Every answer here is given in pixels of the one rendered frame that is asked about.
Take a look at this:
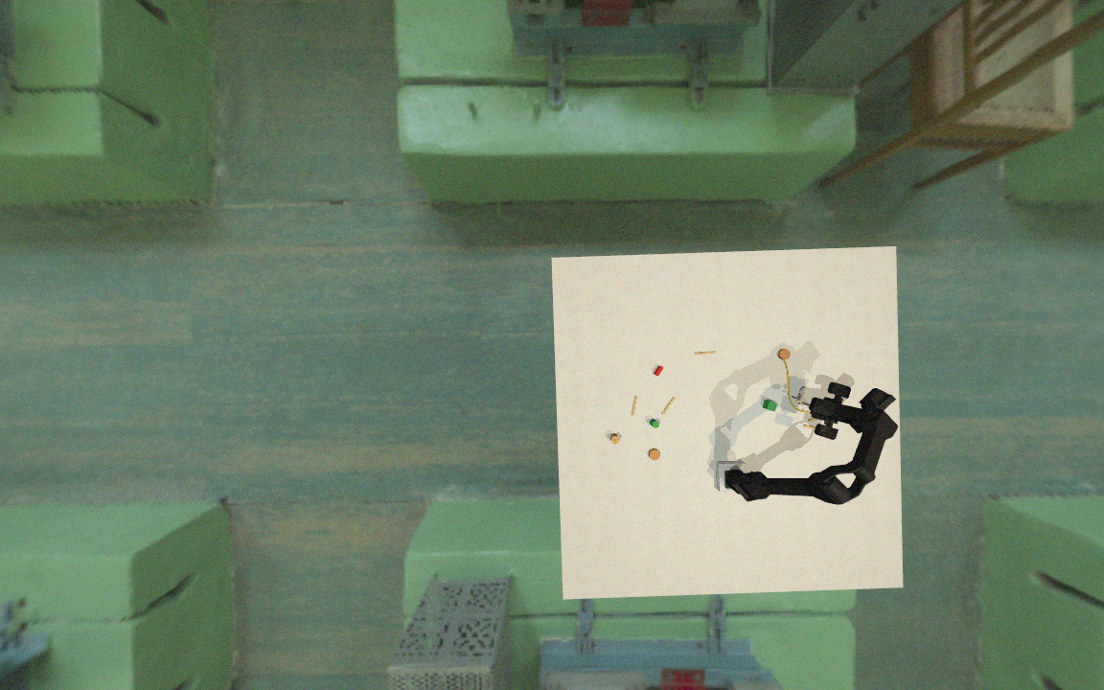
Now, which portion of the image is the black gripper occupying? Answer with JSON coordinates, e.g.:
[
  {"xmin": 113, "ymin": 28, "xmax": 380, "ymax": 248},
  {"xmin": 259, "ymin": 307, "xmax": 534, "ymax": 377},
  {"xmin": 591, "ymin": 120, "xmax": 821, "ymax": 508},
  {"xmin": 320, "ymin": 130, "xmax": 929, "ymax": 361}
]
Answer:
[{"xmin": 815, "ymin": 382, "xmax": 851, "ymax": 440}]

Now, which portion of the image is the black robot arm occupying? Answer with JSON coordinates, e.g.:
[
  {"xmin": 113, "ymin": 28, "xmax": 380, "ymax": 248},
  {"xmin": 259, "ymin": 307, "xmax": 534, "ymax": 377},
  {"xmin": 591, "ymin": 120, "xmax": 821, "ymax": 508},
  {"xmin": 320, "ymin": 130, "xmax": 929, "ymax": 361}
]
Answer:
[{"xmin": 724, "ymin": 388, "xmax": 898, "ymax": 505}]

